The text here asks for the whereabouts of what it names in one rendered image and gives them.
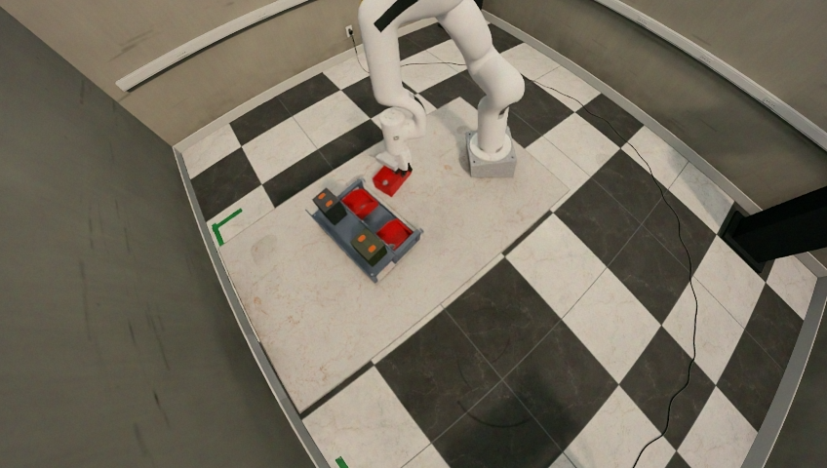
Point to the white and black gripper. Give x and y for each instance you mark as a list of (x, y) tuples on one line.
[(405, 161)]

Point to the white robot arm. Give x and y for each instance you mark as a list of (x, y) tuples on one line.
[(464, 22)]

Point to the red bin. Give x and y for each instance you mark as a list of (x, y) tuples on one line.
[(394, 232), (358, 198), (386, 174)]

